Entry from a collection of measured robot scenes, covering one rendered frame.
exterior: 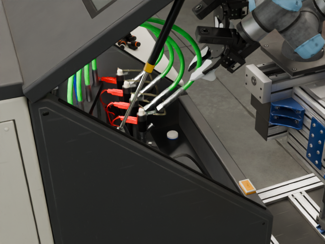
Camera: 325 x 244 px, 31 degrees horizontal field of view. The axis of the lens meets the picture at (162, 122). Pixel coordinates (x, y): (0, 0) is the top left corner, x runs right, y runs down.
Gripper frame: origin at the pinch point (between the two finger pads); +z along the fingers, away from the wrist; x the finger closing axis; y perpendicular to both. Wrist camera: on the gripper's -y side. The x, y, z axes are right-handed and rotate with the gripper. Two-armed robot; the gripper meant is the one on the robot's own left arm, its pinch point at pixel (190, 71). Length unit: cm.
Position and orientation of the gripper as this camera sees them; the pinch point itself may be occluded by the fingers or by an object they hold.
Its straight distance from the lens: 165.0
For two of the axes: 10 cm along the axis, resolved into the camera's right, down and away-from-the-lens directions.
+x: -1.1, -7.4, 6.7
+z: -6.8, 5.4, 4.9
